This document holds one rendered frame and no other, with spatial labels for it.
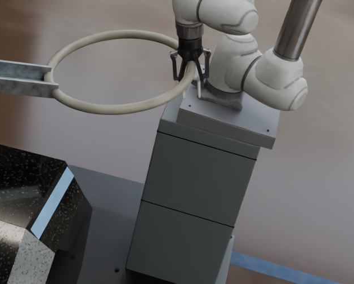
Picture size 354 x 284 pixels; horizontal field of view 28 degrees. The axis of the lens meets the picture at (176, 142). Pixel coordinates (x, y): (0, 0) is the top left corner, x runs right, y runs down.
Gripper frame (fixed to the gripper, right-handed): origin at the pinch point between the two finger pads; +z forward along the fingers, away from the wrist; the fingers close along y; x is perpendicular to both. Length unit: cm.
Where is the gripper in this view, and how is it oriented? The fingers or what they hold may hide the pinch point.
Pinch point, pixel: (191, 88)
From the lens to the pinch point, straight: 236.2
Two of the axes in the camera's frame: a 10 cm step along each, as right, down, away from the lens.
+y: -10.0, 0.7, -0.4
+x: 0.8, 6.1, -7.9
